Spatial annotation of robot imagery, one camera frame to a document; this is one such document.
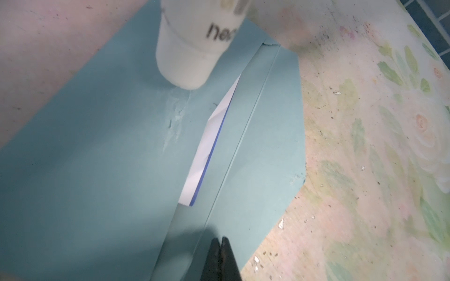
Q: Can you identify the white glue stick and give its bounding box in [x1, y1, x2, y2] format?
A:
[156, 0, 251, 90]

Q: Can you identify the teal envelope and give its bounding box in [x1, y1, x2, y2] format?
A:
[1, 1, 305, 281]

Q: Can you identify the white letter paper blue border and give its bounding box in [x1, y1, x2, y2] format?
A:
[178, 76, 241, 206]

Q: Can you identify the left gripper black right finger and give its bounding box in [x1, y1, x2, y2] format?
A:
[220, 237, 242, 281]

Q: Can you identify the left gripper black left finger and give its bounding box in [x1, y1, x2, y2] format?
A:
[200, 238, 221, 281]

